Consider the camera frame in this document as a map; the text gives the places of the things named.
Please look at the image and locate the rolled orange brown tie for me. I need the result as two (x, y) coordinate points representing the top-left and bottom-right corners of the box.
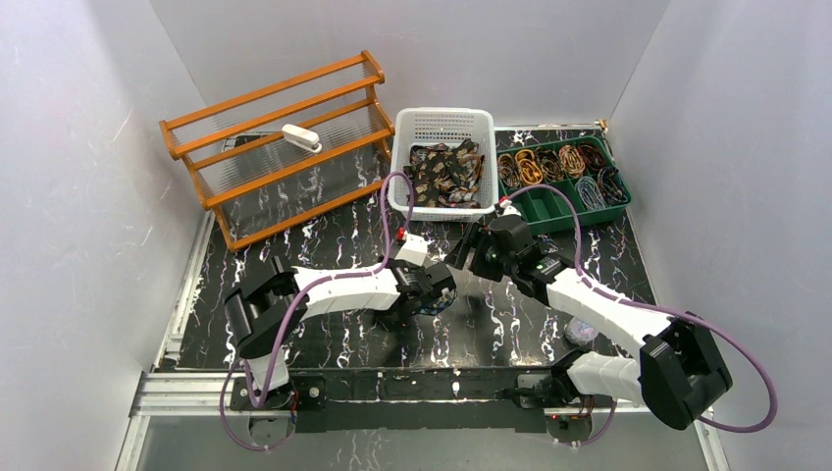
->
(558, 145), (586, 179)

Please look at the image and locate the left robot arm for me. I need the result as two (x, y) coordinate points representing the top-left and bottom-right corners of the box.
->
(224, 230), (457, 401)

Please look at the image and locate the rolled dark navy tie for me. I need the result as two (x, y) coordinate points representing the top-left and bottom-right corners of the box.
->
(597, 166), (629, 206)

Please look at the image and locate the rolled yellow tie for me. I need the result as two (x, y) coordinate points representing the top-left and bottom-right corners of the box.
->
(514, 149), (545, 185)

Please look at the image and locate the blue floral tie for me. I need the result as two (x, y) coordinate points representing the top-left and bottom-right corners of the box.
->
(415, 291), (456, 316)

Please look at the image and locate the clear round tape roll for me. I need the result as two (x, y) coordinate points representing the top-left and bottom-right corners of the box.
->
(564, 318), (598, 348)

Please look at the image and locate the dark brown patterned tie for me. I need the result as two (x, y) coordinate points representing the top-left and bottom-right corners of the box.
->
(403, 138), (485, 209)

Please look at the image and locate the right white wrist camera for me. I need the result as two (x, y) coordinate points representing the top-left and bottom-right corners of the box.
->
(495, 199), (522, 217)

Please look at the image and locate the white plastic basket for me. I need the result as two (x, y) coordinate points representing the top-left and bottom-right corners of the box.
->
(388, 107), (498, 223)

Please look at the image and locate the rolled light blue tie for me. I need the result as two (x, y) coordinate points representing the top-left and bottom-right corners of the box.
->
(575, 176), (607, 211)

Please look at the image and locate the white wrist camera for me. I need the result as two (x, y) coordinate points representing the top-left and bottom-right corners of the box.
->
(394, 233), (429, 266)
(495, 199), (522, 217)

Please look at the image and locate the green divided tray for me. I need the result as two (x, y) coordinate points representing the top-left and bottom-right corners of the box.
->
(497, 135), (632, 235)

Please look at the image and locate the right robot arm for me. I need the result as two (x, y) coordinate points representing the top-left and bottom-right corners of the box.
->
(459, 214), (733, 430)

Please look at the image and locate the rolled dark brown tie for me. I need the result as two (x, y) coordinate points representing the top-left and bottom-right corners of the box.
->
(535, 147), (566, 182)

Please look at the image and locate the rolled multicolour tie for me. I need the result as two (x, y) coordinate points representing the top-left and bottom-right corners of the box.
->
(496, 153), (522, 188)

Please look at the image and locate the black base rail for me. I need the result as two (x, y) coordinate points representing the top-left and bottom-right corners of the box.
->
(228, 366), (612, 443)

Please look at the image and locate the orange wooden rack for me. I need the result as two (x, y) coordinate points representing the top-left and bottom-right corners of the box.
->
(159, 50), (394, 251)

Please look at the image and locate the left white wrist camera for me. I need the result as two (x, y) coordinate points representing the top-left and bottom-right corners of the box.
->
(394, 233), (429, 266)

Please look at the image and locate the white stapler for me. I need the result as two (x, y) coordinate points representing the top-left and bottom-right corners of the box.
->
(281, 124), (323, 154)

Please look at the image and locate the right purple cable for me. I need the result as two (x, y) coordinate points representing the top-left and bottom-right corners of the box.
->
(496, 183), (779, 448)

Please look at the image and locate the rolled dark red tie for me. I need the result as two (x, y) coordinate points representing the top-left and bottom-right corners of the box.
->
(577, 143), (608, 173)

